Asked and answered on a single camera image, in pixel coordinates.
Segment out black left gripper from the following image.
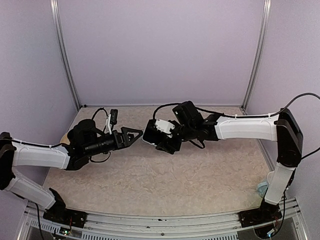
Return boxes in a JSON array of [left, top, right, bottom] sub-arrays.
[[84, 126, 143, 157]]

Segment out black phone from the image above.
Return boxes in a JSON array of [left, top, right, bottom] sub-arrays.
[[143, 119, 167, 146]]

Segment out light blue phone case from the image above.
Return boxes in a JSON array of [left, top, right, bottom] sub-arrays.
[[142, 132, 157, 147]]

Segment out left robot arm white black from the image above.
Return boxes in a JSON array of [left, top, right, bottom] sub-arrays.
[[0, 119, 143, 223]]

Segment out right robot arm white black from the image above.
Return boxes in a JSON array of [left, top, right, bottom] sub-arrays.
[[146, 101, 303, 222]]

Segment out black mug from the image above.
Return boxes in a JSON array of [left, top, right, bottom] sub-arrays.
[[67, 129, 74, 142]]

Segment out beige saucer plate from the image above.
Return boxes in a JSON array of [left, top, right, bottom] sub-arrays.
[[60, 133, 70, 145]]

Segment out white cup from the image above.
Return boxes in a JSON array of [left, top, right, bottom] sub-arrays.
[[266, 171, 274, 185]]

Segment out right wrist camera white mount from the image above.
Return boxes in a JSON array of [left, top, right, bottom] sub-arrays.
[[154, 118, 175, 138]]

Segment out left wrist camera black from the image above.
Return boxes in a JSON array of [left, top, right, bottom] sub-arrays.
[[105, 109, 119, 134]]

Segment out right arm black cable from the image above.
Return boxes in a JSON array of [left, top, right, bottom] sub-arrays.
[[152, 92, 320, 226]]

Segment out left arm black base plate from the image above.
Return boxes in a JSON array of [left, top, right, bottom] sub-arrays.
[[43, 208, 88, 229]]

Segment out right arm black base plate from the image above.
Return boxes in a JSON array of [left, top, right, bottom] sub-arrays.
[[238, 208, 282, 228]]

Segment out aluminium front rail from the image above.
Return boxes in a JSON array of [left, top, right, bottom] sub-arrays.
[[17, 196, 308, 240]]

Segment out left aluminium frame post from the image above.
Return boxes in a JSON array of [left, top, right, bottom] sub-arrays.
[[50, 0, 82, 111]]

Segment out aluminium frame post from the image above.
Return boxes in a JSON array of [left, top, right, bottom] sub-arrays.
[[50, 0, 82, 111], [241, 0, 272, 111]]

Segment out right aluminium frame post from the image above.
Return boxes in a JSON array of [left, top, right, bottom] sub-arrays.
[[241, 0, 272, 111]]

